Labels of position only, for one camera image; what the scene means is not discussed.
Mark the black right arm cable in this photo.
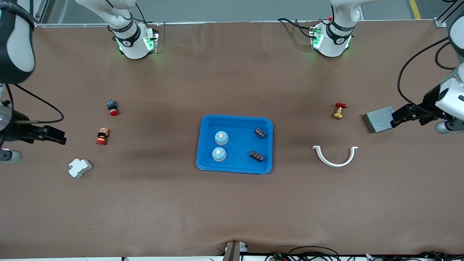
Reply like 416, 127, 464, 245
5, 83, 65, 124

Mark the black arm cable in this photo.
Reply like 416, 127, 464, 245
397, 36, 458, 118
5, 83, 65, 124

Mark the black looped cable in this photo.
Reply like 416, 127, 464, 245
287, 246, 341, 261

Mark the black cable bundle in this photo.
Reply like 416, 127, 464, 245
362, 251, 464, 261

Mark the blue plastic tray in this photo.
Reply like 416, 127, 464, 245
196, 115, 273, 175

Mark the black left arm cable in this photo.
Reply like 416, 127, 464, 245
397, 36, 458, 118

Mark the red yellow emergency stop button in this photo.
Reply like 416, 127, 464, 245
96, 128, 110, 146

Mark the brown table edge post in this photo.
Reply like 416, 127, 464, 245
222, 241, 241, 261

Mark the white semicircular pipe clamp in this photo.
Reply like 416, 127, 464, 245
312, 146, 359, 167

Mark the silver metal power supply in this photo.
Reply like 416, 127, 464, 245
363, 106, 402, 134

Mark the aluminium frame beam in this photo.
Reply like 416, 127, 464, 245
34, 0, 50, 24
435, 3, 461, 28

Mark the white circuit breaker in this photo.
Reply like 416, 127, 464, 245
69, 158, 93, 179

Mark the brass valve red handle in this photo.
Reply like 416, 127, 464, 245
332, 102, 347, 120

